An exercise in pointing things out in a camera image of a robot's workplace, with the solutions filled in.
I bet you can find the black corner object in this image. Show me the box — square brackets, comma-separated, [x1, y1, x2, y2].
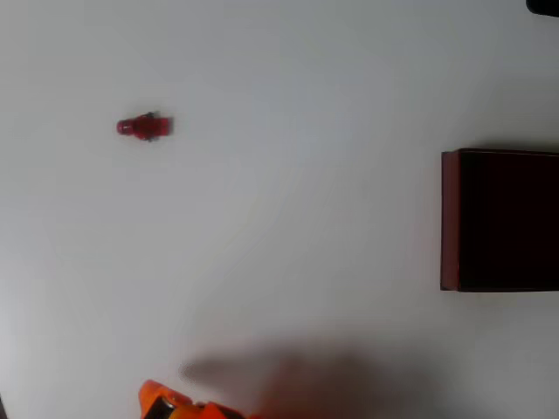
[525, 0, 559, 17]

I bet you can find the dark red cardboard box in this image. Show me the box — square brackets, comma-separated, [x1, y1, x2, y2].
[439, 148, 559, 293]

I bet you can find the small red toy figure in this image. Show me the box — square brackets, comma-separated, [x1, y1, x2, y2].
[116, 111, 175, 143]

